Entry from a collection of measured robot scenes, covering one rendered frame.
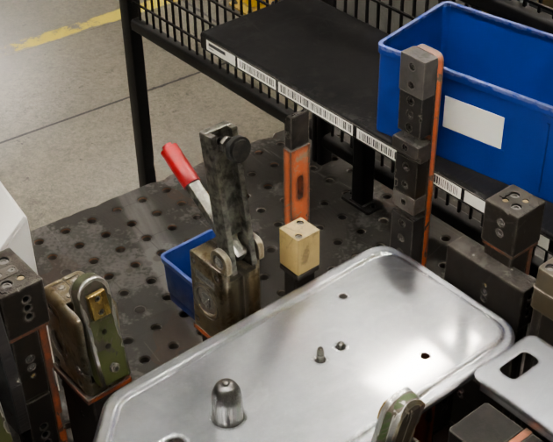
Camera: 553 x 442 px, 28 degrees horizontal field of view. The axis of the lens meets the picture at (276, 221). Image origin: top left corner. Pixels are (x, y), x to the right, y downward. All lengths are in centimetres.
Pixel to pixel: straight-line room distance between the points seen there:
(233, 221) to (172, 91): 246
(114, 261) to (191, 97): 184
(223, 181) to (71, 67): 270
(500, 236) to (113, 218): 81
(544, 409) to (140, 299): 78
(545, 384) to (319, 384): 24
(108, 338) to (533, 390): 45
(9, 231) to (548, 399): 69
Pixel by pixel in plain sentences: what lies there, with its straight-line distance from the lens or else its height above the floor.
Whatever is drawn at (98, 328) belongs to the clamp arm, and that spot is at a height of 105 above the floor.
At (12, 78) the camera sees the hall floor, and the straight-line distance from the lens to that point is 383.
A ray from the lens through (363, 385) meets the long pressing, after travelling 117.
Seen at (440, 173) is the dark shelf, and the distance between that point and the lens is 143.
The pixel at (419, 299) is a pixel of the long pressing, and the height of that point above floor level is 100.
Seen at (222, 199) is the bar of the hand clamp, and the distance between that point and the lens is 118.
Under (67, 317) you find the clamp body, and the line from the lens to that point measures 117.
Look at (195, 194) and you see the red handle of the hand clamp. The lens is 124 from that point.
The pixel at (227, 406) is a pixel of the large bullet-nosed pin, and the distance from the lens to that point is 111.
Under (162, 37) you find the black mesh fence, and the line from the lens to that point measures 233.
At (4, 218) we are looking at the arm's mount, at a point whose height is 100.
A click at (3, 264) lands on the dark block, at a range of 117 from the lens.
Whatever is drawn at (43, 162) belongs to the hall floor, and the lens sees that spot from 337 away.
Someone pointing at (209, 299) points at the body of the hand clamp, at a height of 100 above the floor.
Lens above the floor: 183
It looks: 37 degrees down
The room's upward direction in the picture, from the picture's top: 1 degrees counter-clockwise
